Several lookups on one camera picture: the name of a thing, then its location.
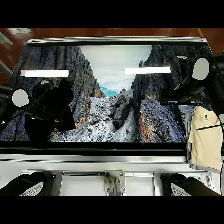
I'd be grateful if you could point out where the black garment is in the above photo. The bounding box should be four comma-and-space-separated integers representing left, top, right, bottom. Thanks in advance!
23, 78, 77, 145

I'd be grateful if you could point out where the beige garment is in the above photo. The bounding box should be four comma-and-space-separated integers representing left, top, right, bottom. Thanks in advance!
185, 105, 224, 173

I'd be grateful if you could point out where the silver frame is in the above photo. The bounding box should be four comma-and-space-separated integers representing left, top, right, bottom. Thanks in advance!
0, 145, 224, 197

